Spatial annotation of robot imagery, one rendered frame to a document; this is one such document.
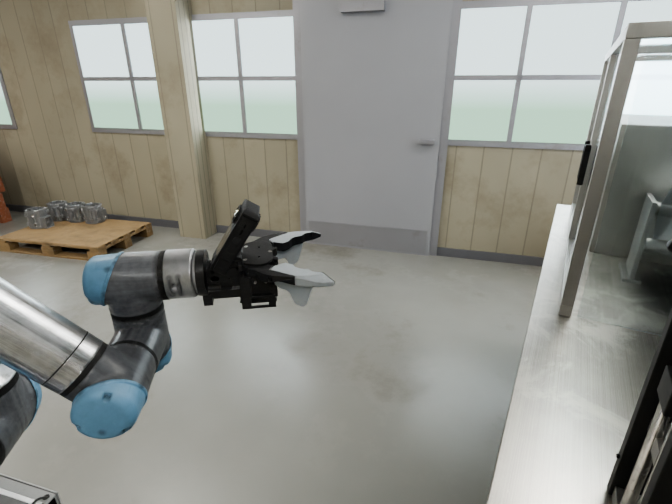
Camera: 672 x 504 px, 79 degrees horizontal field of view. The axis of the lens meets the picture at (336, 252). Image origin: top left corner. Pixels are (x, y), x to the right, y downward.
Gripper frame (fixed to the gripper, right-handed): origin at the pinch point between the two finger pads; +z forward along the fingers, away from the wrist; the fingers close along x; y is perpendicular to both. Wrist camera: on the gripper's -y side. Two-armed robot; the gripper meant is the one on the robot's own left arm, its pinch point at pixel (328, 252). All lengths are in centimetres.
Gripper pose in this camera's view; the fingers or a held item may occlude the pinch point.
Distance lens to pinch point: 64.6
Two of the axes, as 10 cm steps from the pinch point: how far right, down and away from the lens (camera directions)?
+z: 9.9, -0.6, 1.6
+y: -0.2, 8.6, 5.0
